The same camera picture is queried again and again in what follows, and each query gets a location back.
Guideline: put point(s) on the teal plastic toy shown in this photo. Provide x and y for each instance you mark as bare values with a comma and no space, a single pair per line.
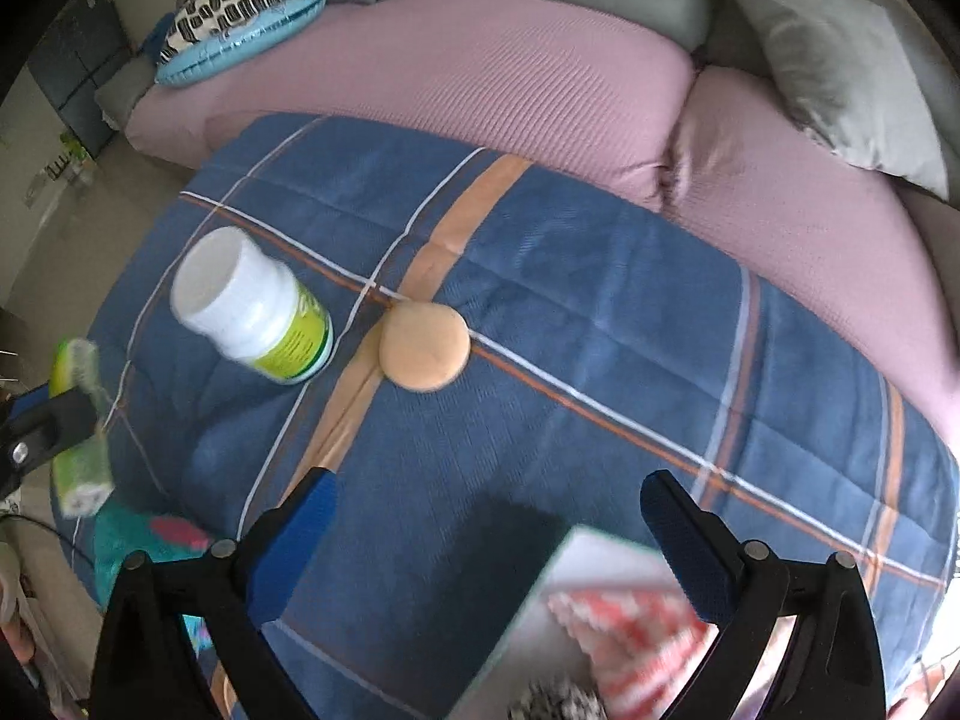
127,532

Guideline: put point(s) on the leopard print scrunchie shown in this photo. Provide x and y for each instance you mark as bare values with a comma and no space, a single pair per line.
559,705

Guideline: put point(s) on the white pill bottle green label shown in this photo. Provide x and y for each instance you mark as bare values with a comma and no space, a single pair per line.
247,300

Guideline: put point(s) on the black white patterned blue cushion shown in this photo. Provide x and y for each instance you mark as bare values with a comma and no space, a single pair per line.
225,7

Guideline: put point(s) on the pink sofa seat cover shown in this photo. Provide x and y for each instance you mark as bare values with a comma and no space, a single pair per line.
825,255
450,67

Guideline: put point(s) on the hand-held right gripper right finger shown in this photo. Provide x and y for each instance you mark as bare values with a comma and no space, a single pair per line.
686,551

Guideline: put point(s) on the grey square cushion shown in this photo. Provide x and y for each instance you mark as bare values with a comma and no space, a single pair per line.
840,67

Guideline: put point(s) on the blue plaid blanket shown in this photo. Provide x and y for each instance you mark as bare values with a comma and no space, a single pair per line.
600,315

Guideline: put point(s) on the teal rimmed white tray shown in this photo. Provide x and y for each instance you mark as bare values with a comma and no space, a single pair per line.
540,660

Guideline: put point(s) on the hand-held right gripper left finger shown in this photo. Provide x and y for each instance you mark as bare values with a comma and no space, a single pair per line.
289,547

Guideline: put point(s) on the dark cabinet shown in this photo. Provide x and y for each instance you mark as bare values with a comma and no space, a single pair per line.
75,67

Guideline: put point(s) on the beige round powder puff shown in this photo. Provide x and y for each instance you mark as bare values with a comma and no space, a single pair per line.
424,349

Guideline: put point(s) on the green tissue pack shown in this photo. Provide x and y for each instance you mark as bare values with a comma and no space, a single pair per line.
82,480

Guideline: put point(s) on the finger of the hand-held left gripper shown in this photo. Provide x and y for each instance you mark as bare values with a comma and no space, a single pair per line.
45,424

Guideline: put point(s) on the pink white fluffy cloth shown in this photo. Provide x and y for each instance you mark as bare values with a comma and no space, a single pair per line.
637,645

